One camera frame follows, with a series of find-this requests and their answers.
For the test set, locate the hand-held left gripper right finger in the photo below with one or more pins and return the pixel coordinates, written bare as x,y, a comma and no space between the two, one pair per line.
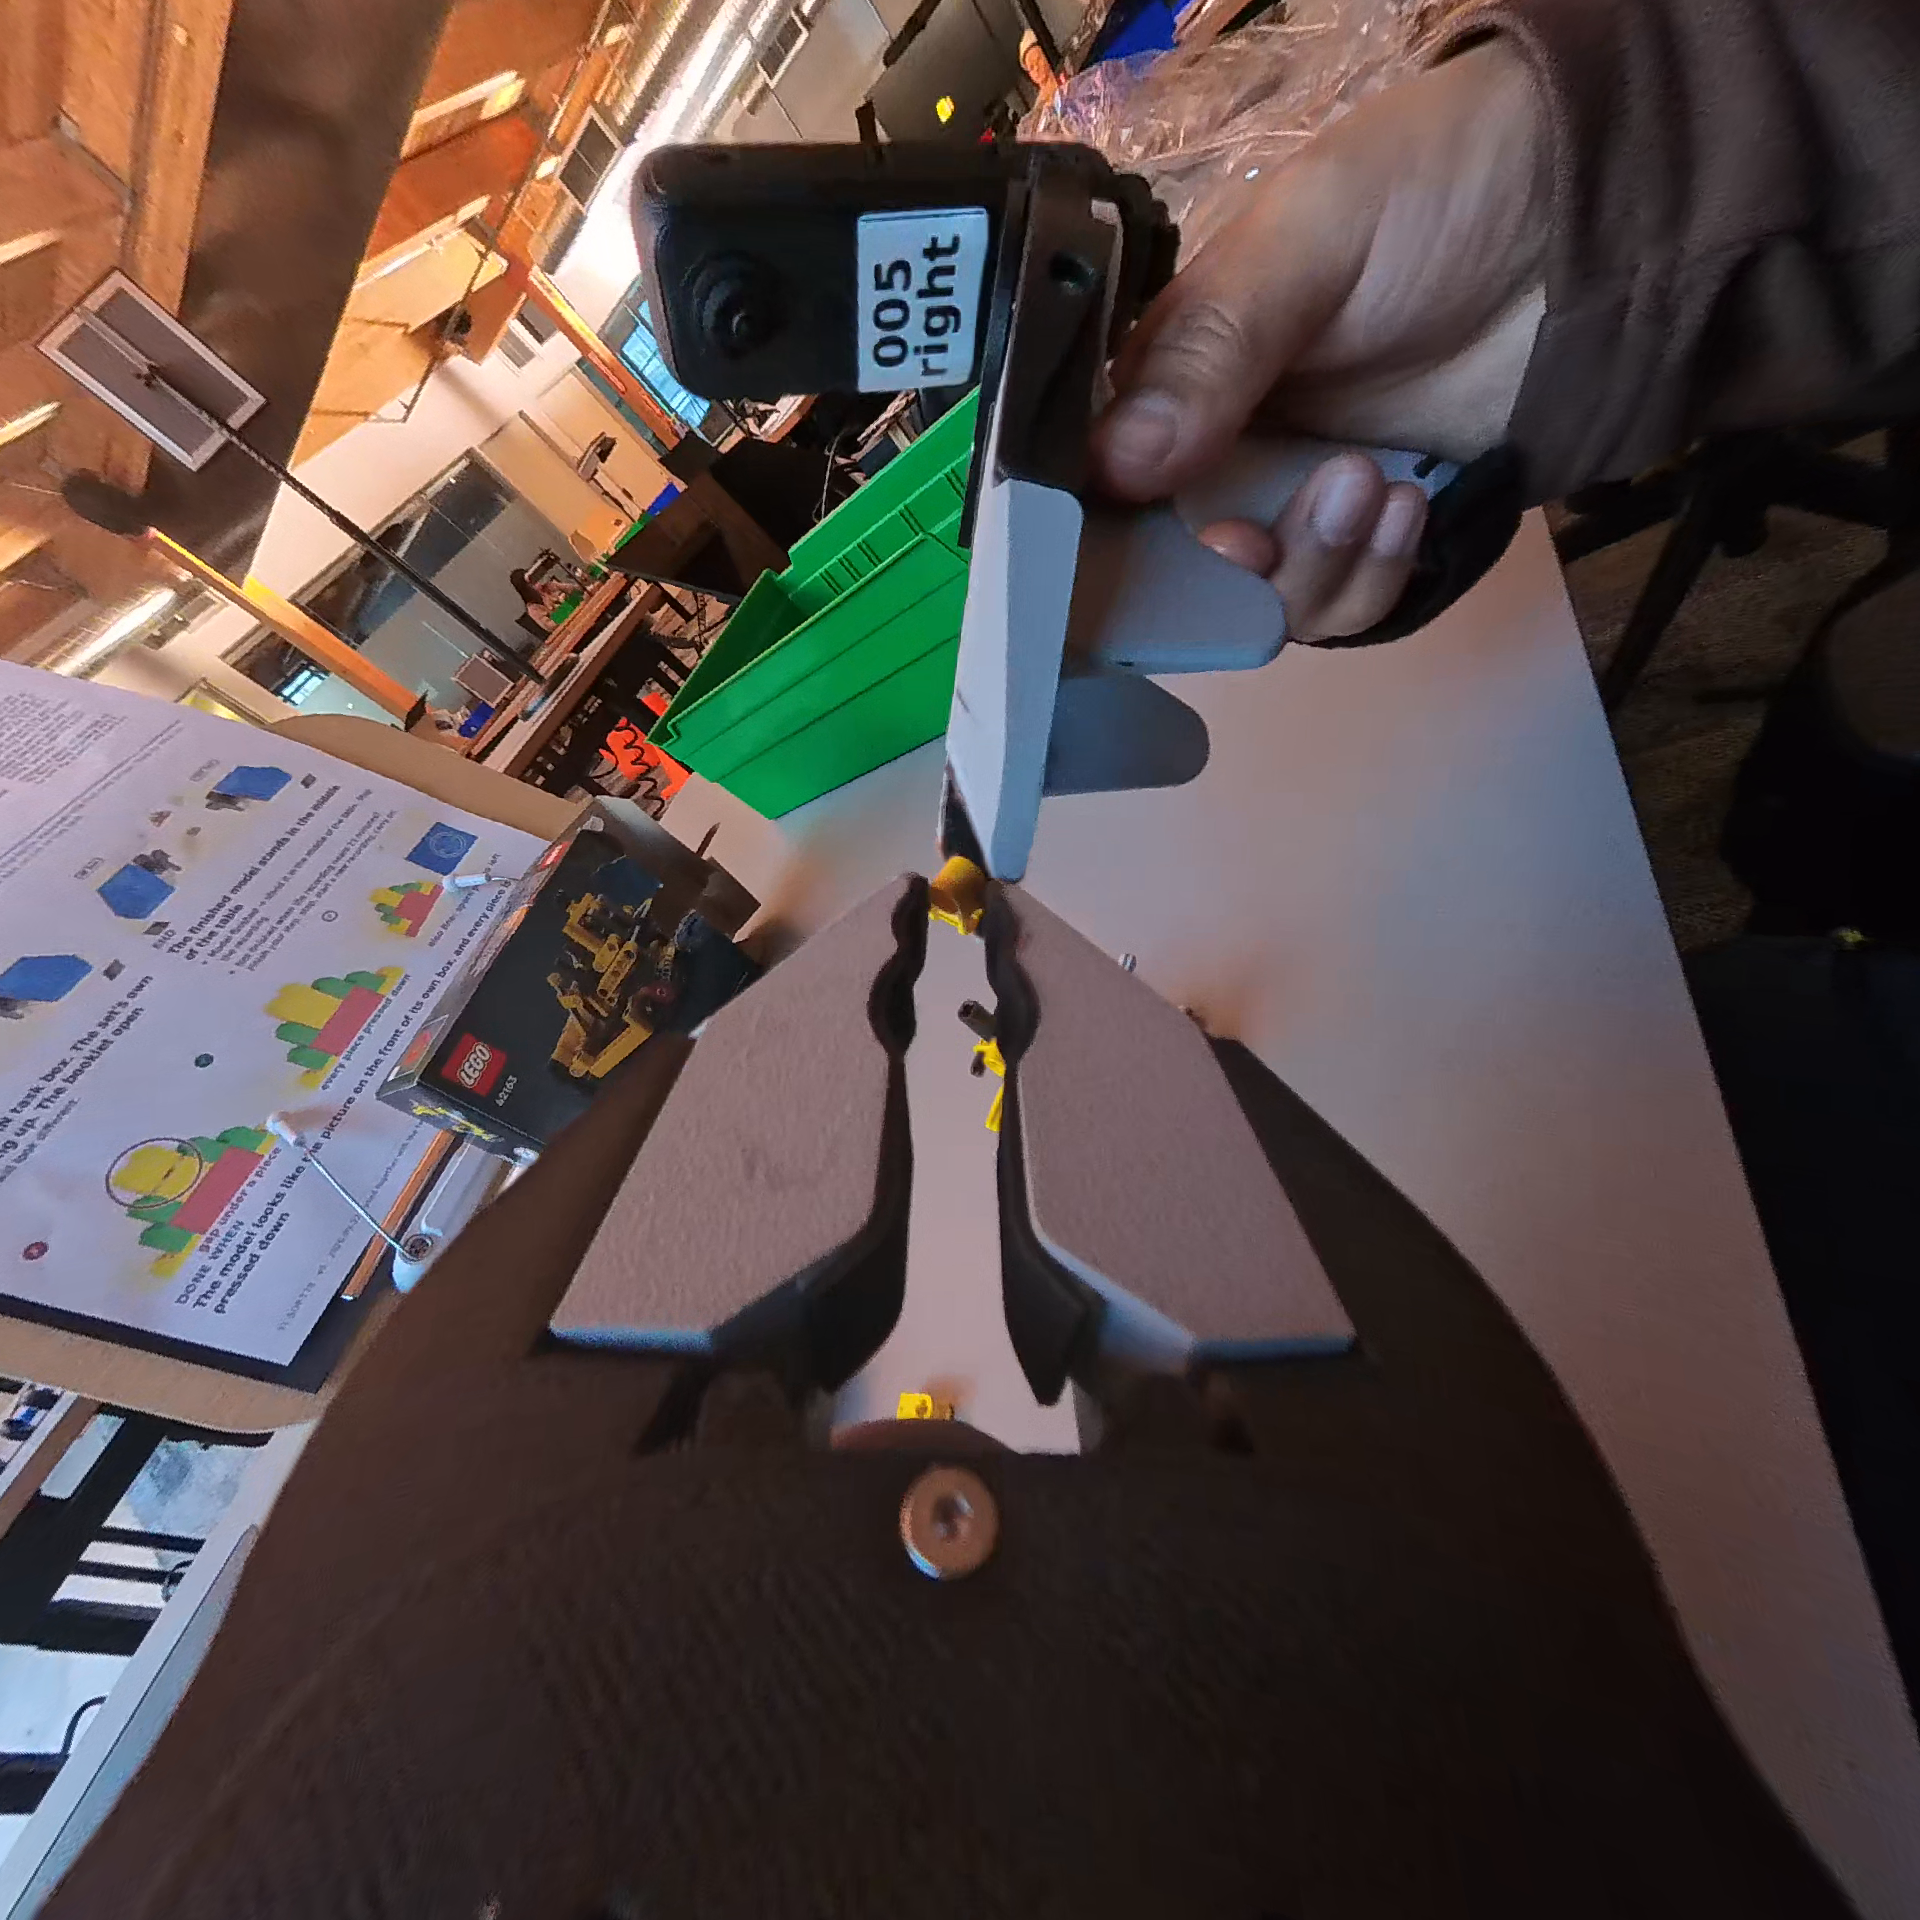
1171,1185

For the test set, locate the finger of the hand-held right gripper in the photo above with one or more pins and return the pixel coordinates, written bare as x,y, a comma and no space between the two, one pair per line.
1013,674
1132,735

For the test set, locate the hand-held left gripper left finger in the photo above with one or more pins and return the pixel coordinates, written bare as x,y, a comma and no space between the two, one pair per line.
750,1140

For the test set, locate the yellow lego vehicle model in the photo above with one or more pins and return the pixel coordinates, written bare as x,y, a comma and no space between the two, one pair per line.
986,1065

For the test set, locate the yellow lego connector piece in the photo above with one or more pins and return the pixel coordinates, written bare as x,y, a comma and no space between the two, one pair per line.
953,896

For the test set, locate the black lego set box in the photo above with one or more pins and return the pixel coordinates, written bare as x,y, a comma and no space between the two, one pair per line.
570,990

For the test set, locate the small yellow lego piece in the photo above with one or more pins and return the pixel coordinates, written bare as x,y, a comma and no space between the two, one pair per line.
923,1406

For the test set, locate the person's right hand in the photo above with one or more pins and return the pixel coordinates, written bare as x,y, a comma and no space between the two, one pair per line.
1351,284

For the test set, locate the stacked green plastic bins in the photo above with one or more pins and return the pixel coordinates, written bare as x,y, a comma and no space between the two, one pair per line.
810,674

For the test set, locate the wooden workbench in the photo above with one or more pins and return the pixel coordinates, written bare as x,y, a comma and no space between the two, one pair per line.
570,661

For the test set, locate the clear plastic bags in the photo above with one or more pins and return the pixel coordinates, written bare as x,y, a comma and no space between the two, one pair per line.
1201,75

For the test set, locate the thin black pole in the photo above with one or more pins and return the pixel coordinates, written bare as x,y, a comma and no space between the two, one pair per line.
374,548

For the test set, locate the brown document holder board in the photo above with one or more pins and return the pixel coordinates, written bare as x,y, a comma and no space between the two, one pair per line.
374,750

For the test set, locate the printed instruction sheet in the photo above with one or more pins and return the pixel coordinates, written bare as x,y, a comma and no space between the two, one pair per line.
195,975

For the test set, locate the hanging ceiling light panel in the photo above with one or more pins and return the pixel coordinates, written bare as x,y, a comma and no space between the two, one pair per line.
150,368

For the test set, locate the black office chair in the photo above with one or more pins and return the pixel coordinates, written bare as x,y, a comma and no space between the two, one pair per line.
1771,631

